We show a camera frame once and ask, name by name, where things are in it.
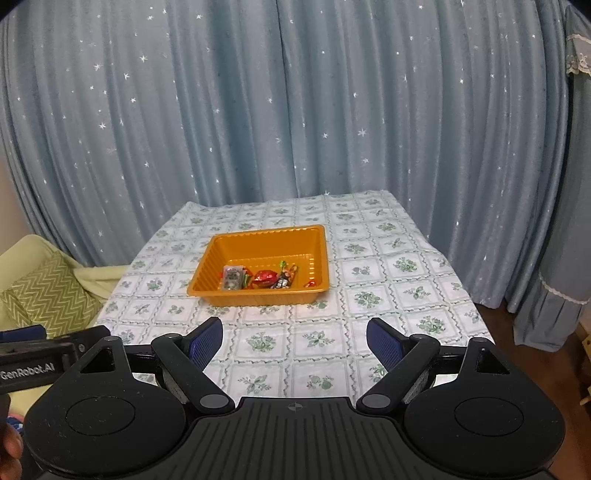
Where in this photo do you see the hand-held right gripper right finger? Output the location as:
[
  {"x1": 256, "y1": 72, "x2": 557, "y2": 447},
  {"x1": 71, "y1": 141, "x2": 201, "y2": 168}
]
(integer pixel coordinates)
[{"x1": 355, "y1": 317, "x2": 518, "y2": 414}]

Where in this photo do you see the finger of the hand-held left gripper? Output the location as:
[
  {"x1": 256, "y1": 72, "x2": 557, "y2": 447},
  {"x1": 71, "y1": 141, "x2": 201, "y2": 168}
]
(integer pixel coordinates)
[
  {"x1": 69, "y1": 325, "x2": 112, "y2": 359},
  {"x1": 0, "y1": 324, "x2": 47, "y2": 345}
]

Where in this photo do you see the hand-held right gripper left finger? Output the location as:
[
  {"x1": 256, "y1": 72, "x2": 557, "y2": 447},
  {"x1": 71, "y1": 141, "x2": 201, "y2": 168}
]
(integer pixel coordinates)
[{"x1": 60, "y1": 317, "x2": 236, "y2": 415}]

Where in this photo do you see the grey translucent snack packet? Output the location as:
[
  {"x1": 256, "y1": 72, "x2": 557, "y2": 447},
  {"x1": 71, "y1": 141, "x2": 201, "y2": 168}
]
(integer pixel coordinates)
[{"x1": 222, "y1": 265, "x2": 245, "y2": 291}]

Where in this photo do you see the orange plastic tray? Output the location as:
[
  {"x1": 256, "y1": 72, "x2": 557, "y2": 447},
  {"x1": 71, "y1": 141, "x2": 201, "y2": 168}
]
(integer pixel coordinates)
[{"x1": 187, "y1": 224, "x2": 331, "y2": 306}]

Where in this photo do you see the person's left hand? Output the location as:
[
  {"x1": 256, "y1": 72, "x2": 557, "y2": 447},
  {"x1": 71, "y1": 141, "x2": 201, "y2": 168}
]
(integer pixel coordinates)
[{"x1": 0, "y1": 424, "x2": 23, "y2": 480}]

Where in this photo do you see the green zigzag cushion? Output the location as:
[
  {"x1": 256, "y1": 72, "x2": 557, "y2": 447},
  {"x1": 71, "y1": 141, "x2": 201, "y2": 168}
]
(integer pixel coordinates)
[{"x1": 0, "y1": 251, "x2": 103, "y2": 339}]

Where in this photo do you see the floral checked tablecloth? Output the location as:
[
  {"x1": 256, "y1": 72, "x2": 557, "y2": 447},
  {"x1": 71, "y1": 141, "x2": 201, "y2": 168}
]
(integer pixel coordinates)
[{"x1": 95, "y1": 190, "x2": 498, "y2": 400}]

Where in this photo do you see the pale yellow sofa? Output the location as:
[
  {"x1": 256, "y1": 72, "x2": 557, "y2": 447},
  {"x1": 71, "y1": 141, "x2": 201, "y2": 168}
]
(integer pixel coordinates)
[{"x1": 0, "y1": 234, "x2": 131, "y2": 416}]

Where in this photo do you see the blue curtain with lace trim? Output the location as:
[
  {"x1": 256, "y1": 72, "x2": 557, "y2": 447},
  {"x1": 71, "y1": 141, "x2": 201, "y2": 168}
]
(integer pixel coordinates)
[{"x1": 512, "y1": 4, "x2": 591, "y2": 355}]

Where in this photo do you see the blue star-patterned curtain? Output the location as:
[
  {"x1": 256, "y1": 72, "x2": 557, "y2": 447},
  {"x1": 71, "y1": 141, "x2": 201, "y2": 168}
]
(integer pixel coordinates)
[{"x1": 0, "y1": 0, "x2": 575, "y2": 315}]

